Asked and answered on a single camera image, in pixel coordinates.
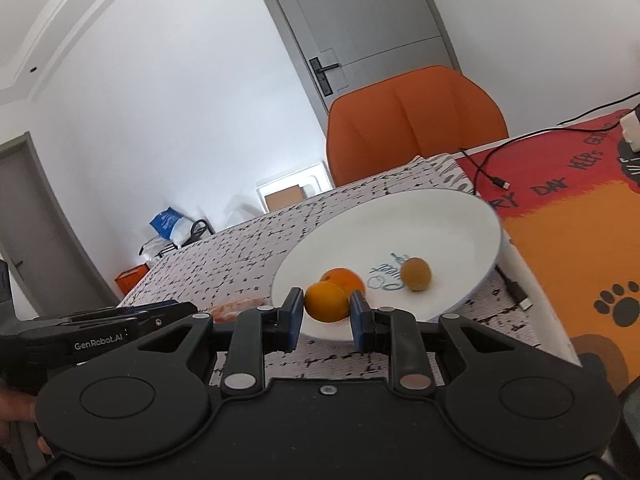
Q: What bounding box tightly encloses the brown longan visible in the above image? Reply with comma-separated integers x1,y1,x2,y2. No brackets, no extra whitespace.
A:
400,257,432,292

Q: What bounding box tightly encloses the person's left hand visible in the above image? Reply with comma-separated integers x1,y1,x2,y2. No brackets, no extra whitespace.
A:
0,382,37,452

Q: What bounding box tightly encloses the orange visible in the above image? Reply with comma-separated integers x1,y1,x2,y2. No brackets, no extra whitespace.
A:
320,268,366,297

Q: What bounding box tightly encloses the small tangerine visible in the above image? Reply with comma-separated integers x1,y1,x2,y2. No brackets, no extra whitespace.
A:
304,282,350,323

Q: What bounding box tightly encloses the orange storage box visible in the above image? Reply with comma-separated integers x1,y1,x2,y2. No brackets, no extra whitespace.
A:
115,263,149,296

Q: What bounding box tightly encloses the grey door with handle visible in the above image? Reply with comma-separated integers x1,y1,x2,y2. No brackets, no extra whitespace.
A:
264,0,460,125

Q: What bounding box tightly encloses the black white patterned tablecloth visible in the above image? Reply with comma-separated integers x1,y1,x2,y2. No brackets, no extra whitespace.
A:
124,155,577,362

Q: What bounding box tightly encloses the blue white plastic bag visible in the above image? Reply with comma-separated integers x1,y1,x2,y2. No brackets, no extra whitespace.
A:
150,207,193,247

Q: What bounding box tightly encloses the grey side door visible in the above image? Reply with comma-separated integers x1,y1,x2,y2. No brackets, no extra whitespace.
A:
1,132,119,315

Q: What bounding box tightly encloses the orange red printed mat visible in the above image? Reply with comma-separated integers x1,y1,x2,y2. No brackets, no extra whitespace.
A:
458,110,639,392

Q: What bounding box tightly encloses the orange chair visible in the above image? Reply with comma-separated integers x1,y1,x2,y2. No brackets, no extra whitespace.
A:
326,65,509,186

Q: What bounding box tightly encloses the white ceramic plate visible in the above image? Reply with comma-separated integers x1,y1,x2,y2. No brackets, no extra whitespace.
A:
270,188,503,322

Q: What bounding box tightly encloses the black metal rack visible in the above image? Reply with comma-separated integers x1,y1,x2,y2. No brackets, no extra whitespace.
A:
139,219,215,262

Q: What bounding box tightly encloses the white framed board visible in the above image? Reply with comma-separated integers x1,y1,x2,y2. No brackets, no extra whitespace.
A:
256,162,334,212

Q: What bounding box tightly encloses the white charger adapter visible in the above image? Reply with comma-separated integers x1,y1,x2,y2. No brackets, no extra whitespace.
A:
620,107,640,153

